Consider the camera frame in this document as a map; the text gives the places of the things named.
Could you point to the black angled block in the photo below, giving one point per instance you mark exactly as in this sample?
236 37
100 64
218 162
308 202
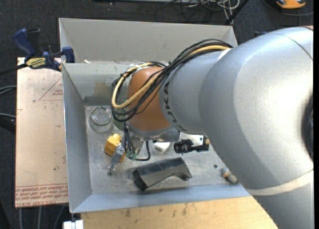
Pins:
159 171

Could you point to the grey metal bin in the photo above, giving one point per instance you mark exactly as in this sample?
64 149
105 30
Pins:
79 148

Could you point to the black cylinder on white bracket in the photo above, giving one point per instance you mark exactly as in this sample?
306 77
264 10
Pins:
184 146

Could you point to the pale green cup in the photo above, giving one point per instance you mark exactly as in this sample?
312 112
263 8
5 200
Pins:
119 122

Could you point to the clear glass cup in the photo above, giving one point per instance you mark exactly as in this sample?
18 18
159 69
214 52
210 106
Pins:
100 119

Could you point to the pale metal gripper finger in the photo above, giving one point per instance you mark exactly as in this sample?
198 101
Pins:
116 158

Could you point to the yellow toy block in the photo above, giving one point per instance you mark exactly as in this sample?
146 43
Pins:
111 144

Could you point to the small grey and orange toy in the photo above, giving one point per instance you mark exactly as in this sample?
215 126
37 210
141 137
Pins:
228 175

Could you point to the brown cardboard board, red print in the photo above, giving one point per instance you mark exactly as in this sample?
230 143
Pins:
40 128

